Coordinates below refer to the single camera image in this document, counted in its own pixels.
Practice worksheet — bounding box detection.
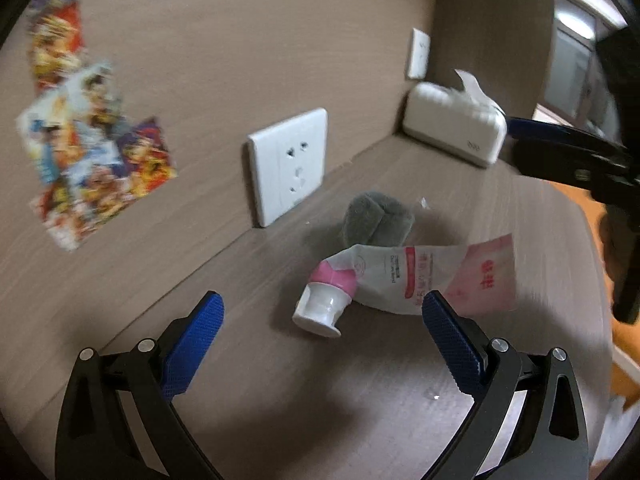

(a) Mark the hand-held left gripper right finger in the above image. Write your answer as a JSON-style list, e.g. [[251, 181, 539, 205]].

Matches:
[[421, 289, 592, 480]]

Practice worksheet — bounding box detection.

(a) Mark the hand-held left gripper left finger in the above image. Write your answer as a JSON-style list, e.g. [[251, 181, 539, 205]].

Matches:
[[54, 290, 226, 480]]

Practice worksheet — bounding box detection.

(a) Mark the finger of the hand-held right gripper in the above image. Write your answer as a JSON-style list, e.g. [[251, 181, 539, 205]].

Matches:
[[506, 116, 632, 161], [507, 132, 640, 203]]

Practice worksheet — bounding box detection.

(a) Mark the pink and white cream tube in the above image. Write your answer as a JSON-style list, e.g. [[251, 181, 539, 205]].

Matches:
[[292, 232, 517, 337]]

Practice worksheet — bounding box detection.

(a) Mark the window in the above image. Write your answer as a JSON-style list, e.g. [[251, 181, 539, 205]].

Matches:
[[541, 0, 632, 128]]

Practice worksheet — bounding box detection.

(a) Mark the white tissue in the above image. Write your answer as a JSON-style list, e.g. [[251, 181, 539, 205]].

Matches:
[[451, 69, 505, 113]]

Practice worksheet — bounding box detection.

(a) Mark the white tissue box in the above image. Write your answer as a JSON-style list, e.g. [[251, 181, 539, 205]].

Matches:
[[402, 81, 509, 169]]

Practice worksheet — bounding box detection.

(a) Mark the grey plush toy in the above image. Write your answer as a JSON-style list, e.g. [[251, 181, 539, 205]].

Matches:
[[342, 191, 416, 250]]

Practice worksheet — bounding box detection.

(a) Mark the colourful cartoon sticker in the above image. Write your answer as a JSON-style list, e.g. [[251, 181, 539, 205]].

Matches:
[[15, 61, 125, 184], [29, 170, 143, 252], [26, 0, 85, 92], [114, 117, 179, 198]]

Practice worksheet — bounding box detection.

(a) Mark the white wall switch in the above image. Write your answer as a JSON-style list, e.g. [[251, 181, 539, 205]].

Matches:
[[405, 27, 431, 81]]

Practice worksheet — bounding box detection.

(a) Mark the white wall power outlet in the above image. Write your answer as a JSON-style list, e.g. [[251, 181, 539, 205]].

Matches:
[[246, 108, 330, 229]]

